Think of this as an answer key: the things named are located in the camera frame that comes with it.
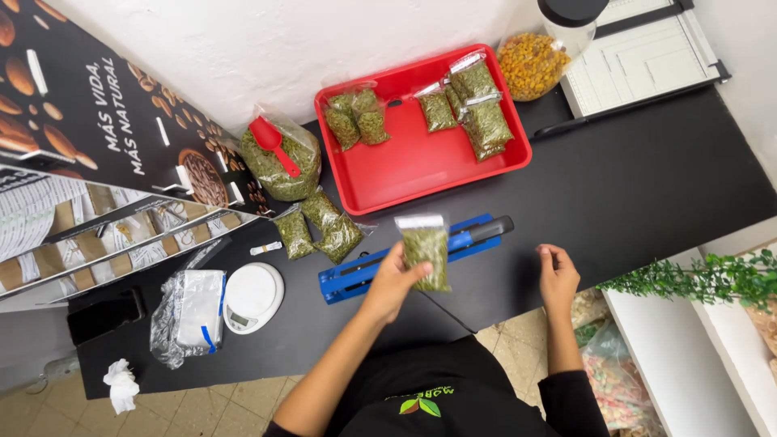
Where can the person's left hand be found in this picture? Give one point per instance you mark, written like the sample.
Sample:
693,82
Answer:
388,285

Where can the person's right hand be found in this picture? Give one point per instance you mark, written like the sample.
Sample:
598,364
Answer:
559,282

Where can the small bag of pumpkin seeds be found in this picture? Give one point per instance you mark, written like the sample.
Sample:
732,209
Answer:
342,124
294,233
473,77
340,240
320,209
487,127
437,109
428,246
371,118

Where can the blue heat sealer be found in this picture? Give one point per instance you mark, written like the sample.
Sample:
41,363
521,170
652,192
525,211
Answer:
352,276

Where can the heap of candy bags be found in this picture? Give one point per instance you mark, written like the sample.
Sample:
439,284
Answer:
613,382

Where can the person's black apron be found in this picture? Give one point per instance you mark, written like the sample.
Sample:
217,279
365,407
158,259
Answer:
443,394

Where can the red plastic tray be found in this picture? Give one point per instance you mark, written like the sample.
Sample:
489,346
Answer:
413,164

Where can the white kitchen scale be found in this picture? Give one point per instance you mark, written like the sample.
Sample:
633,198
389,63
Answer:
252,297

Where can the green artificial plant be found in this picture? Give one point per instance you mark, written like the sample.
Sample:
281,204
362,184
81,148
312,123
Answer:
698,282

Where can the white shelf unit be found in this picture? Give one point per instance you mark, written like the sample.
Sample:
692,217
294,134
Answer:
680,364

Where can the large bag of pumpkin seeds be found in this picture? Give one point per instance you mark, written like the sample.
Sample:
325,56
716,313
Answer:
285,173

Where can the red plastic scoop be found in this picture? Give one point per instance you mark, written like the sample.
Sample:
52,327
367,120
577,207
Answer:
273,142

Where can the pack of clear plastic bags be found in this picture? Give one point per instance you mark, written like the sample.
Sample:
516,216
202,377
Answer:
191,315

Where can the clear jar of yellow snacks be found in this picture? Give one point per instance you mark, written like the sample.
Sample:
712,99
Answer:
531,64

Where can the white paper cutter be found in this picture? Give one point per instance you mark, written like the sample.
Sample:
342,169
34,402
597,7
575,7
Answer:
637,60

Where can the black phone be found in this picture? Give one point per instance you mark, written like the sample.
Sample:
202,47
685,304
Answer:
106,315

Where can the crumpled white tissue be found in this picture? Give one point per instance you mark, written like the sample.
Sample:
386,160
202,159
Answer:
121,385

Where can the display rack with printed panel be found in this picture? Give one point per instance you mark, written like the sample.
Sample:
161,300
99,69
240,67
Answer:
91,133

